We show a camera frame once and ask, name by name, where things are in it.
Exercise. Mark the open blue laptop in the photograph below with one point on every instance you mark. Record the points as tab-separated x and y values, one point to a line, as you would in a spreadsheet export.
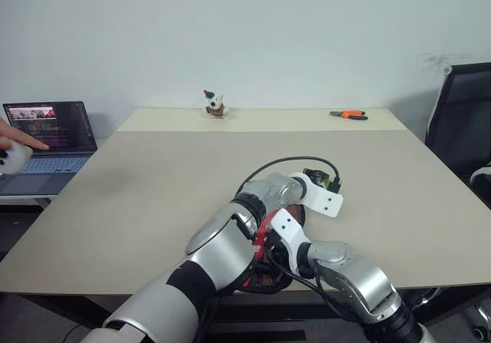
57	162

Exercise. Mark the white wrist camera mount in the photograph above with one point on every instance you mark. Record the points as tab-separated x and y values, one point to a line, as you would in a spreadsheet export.
289	231
322	201

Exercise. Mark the black mesh office chair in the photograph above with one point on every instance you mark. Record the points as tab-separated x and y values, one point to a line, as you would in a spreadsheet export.
460	120

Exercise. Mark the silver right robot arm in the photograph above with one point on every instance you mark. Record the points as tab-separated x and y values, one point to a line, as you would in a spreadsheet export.
356	274

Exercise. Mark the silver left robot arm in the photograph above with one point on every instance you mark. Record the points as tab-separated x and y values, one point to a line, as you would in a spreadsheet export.
222	251

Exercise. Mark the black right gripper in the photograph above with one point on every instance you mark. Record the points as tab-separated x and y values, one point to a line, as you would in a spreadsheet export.
277	248

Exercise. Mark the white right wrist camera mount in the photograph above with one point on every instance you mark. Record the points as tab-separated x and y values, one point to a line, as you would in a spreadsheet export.
289	231

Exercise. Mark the person's bare hand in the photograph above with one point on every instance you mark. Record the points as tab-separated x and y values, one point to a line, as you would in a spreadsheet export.
19	137

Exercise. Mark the white plush dog toy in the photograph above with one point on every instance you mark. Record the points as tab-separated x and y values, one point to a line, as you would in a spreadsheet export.
215	105

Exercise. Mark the grey side table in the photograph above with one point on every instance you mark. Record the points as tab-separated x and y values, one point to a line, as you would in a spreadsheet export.
23	200

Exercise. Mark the white handheld controller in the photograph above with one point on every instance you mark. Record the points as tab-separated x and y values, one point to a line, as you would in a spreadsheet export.
15	159

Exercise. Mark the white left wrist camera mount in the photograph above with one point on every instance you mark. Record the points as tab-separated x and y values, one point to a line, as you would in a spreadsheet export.
322	201

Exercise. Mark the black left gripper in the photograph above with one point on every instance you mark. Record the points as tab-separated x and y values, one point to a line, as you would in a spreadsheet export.
320	177

